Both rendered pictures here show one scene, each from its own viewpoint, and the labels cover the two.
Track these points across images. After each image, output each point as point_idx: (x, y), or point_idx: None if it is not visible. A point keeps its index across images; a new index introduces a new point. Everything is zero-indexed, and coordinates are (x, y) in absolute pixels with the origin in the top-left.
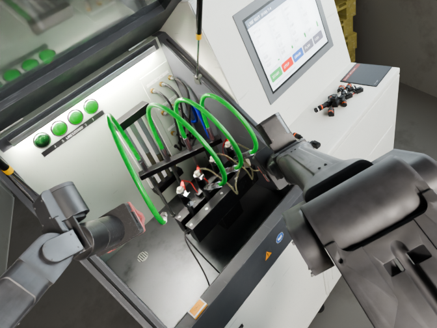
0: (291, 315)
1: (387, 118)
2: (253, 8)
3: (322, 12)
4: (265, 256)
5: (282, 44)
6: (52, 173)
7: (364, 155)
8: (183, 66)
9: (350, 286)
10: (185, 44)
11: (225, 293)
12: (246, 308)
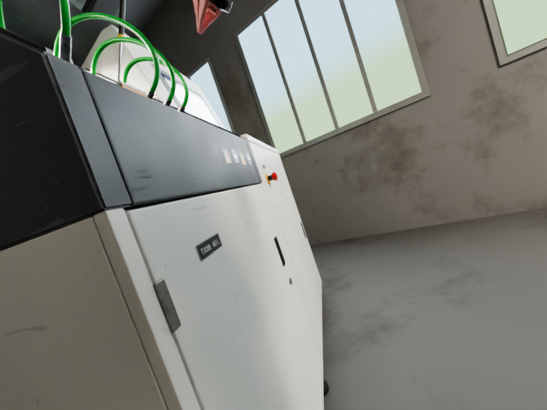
0: (291, 336)
1: (285, 179)
2: (166, 74)
3: (216, 120)
4: (225, 154)
5: (193, 108)
6: None
7: (282, 188)
8: None
9: None
10: (106, 70)
11: (177, 122)
12: (217, 207)
